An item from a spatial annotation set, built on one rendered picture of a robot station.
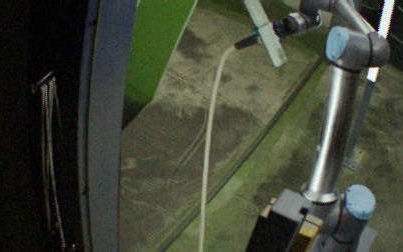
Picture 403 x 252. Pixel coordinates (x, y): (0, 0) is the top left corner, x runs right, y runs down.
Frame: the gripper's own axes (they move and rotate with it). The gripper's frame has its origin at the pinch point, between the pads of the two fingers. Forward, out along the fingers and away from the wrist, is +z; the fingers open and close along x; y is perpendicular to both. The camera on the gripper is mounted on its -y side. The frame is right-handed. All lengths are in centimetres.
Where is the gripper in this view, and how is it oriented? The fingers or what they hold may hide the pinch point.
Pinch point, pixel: (260, 36)
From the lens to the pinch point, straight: 229.5
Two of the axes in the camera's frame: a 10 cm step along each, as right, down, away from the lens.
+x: -3.9, -9.2, -1.0
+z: -7.4, 3.7, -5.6
